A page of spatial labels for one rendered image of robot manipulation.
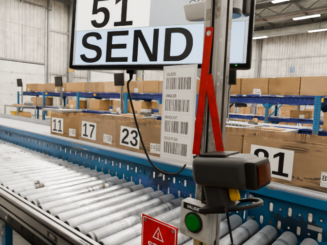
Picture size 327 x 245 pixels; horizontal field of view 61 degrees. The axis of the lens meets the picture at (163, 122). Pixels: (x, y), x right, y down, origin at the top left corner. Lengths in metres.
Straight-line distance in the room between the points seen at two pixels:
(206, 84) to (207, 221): 0.25
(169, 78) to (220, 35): 0.13
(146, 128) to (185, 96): 0.93
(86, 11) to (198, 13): 0.32
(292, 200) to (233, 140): 0.31
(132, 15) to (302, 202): 0.79
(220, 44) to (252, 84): 5.59
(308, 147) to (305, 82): 4.71
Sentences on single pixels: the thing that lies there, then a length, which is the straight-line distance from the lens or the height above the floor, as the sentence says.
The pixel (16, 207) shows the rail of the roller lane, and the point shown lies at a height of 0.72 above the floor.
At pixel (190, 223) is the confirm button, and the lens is 0.55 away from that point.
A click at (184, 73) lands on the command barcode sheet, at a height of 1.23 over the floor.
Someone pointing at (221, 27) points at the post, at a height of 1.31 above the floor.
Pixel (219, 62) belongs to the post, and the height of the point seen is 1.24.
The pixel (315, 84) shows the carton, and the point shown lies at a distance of 5.73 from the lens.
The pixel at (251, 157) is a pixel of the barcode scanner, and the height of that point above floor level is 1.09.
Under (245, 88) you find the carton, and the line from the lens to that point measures 6.15.
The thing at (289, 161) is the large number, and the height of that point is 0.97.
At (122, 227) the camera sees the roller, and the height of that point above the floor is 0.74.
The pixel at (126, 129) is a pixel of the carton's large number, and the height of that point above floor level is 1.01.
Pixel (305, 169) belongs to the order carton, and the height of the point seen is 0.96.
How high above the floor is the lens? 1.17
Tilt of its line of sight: 4 degrees down
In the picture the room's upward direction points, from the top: 2 degrees clockwise
